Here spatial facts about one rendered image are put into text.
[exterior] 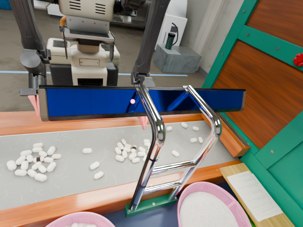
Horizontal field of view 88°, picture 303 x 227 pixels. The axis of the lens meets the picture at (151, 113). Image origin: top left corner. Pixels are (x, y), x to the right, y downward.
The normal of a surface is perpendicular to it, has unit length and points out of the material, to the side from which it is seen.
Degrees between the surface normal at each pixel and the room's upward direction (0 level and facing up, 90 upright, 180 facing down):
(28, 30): 108
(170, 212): 0
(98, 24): 90
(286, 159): 90
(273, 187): 90
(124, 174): 0
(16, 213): 0
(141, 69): 94
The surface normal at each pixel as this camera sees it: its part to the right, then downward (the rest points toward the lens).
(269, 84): -0.93, 0.04
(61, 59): 0.36, 0.66
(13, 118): 0.22, -0.75
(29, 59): 0.40, -0.13
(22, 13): 0.26, 0.86
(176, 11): 0.36, 0.40
